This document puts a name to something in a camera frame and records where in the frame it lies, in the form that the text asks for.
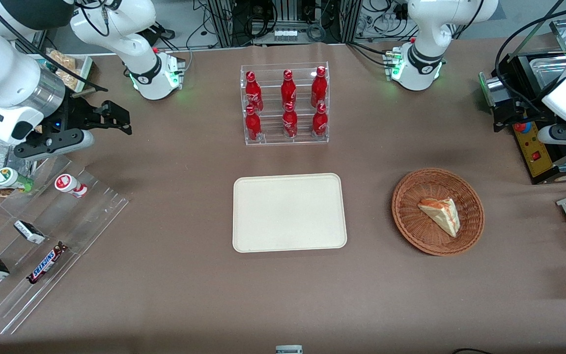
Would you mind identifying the black appliance yellow panel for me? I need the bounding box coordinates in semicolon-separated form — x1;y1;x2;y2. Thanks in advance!
480;49;566;186

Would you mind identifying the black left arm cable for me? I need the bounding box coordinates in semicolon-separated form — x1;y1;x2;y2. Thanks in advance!
494;6;566;101

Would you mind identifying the cream plastic tray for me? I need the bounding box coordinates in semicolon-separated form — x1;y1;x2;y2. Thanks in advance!
232;173;348;253

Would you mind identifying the clear acrylic bottle rack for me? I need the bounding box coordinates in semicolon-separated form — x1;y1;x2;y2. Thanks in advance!
240;62;330;146

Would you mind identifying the white bread tray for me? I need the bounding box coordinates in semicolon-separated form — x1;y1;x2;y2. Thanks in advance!
41;48;95;95

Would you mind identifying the clear plastic wrapped pack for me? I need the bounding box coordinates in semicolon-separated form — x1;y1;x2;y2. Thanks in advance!
0;135;36;190

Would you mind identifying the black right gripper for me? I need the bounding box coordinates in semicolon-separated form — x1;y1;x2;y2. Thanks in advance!
56;93;133;136

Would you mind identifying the red cola bottle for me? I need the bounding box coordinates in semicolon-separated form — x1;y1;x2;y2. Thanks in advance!
281;69;298;110
245;71;264;113
311;66;328;108
245;105;263;142
311;102;328;137
282;102;299;139

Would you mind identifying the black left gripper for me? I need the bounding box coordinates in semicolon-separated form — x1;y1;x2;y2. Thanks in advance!
492;90;559;133

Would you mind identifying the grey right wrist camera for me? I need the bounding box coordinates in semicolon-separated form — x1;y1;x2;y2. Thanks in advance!
14;129;95;161

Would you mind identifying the red white yogurt bottle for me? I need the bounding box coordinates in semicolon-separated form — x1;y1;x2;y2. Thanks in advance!
55;174;88;199

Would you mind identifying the wrapped brown bread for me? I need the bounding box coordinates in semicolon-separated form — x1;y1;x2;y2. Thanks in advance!
56;69;80;92
49;50;77;70

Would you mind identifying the aluminium frame with cables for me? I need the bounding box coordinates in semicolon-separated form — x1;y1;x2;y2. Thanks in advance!
207;0;363;48

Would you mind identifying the brown wicker basket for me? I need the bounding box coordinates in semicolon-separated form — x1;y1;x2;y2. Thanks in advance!
392;168;485;256

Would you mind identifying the triangle sandwich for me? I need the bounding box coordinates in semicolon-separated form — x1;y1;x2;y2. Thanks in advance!
418;197;461;238

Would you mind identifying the clear acrylic stepped shelf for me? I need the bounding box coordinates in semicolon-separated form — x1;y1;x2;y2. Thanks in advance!
0;155;130;335

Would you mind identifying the black white candy bar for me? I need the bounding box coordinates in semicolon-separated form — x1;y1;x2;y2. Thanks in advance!
14;220;46;245

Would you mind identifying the green white drink bottle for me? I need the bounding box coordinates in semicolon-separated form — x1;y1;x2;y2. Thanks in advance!
0;167;34;193

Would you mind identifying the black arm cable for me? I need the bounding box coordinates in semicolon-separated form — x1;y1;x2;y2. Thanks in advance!
0;0;109;93
494;6;566;101

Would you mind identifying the Snickers chocolate bar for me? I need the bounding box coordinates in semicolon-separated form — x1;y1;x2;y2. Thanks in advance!
27;242;68;285

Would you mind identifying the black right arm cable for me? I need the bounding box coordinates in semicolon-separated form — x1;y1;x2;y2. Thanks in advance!
0;0;109;93

